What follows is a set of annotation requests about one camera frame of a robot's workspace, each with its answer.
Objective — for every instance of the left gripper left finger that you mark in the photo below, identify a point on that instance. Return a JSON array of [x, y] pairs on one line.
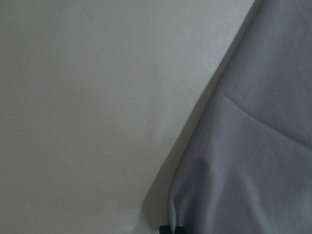
[[165, 229]]

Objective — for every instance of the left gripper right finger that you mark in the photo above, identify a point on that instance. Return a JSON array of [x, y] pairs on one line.
[[179, 230]]

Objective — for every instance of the dark brown t-shirt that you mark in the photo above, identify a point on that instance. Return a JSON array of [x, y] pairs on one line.
[[243, 162]]

